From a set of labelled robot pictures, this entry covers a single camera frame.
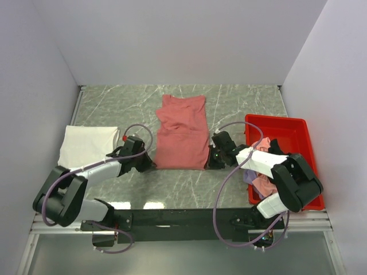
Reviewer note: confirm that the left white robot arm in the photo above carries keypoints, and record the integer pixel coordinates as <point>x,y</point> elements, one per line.
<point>61,198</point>

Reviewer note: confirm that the red plastic bin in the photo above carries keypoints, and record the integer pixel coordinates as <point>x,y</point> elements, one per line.
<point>293,137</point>

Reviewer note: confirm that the aluminium frame rail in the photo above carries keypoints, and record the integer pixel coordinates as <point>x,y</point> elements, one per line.
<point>307,221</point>

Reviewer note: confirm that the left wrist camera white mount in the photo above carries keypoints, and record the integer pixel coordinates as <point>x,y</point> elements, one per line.
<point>126,137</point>

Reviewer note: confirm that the folded white t shirt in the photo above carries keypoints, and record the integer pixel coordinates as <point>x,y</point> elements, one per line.
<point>86,145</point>

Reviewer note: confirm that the dark pink t shirt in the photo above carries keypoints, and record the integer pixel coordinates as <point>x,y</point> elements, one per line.
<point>183,137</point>

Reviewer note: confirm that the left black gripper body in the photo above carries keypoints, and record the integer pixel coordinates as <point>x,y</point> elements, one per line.
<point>142,163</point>

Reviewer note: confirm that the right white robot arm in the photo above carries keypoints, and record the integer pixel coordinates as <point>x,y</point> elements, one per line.
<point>286,182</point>

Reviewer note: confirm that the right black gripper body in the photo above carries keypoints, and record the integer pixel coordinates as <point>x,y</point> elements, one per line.
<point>215,160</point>

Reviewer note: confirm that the light pink t shirt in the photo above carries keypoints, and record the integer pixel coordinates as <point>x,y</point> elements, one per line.
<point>261,182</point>

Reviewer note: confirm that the lavender t shirt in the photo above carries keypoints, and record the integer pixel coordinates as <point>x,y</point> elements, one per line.
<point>248,177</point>

